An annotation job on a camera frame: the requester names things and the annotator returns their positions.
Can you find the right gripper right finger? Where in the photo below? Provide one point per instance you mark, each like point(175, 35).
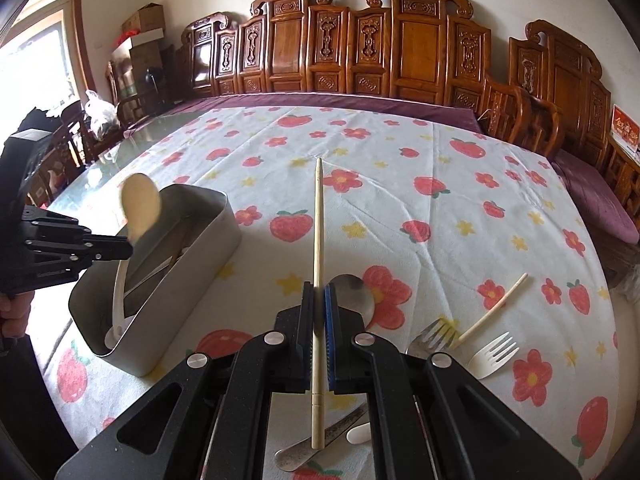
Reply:
point(431, 418)

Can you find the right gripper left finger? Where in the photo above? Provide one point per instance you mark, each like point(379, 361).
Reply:
point(207, 418)

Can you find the metal fork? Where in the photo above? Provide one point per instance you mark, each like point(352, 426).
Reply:
point(438, 336)

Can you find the white plastic fork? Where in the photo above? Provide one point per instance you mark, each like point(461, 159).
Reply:
point(485, 362)

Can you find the cream plastic chopstick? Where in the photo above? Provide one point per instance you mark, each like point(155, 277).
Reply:
point(490, 313)
point(318, 348)

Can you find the metal spoon black handle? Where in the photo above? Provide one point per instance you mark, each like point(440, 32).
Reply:
point(351, 294)

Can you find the person's left hand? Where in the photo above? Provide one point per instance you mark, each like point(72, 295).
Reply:
point(15, 313)

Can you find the dark wooden chair left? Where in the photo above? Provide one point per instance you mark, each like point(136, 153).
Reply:
point(74, 147)

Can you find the grey metal rectangular tin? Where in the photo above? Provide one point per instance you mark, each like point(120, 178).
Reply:
point(199, 218)

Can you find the white plastic bag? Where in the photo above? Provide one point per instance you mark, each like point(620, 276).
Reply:
point(102, 114)

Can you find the strawberry flower tablecloth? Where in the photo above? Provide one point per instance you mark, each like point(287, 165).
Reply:
point(438, 222)

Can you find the white box with red item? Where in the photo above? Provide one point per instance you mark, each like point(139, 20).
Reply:
point(136, 41)

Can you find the brown cardboard box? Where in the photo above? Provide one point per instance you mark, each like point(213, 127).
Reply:
point(147, 18)

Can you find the purple armchair cushion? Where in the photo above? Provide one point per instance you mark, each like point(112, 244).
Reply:
point(594, 199)

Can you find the purple sofa cushion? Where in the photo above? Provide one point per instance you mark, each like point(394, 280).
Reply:
point(459, 117)

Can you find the carved wooden armchair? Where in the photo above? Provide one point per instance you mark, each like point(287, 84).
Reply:
point(553, 65)

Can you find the red calendar card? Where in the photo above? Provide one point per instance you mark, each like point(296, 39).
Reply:
point(625, 130)

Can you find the long carved wooden sofa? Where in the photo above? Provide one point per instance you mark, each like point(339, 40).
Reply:
point(430, 51)

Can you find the wooden window door frame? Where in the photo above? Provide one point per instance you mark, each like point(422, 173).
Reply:
point(41, 13)

